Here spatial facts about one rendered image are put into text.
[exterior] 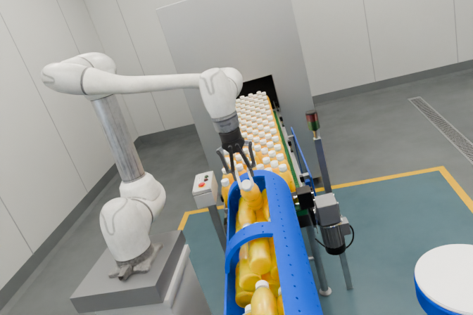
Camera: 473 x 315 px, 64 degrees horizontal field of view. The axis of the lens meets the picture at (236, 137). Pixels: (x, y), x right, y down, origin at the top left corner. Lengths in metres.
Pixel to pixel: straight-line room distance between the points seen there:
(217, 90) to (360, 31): 4.79
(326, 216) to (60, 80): 1.38
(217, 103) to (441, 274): 0.86
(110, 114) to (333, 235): 1.27
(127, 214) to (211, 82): 0.63
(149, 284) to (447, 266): 1.00
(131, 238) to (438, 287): 1.05
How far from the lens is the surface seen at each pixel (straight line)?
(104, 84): 1.39
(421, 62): 6.21
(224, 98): 1.23
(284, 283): 1.10
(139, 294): 1.55
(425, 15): 6.10
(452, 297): 1.28
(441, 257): 1.40
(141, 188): 1.66
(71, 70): 1.44
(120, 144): 1.63
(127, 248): 1.57
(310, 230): 2.41
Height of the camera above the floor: 1.96
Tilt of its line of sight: 21 degrees down
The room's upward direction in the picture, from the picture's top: 17 degrees counter-clockwise
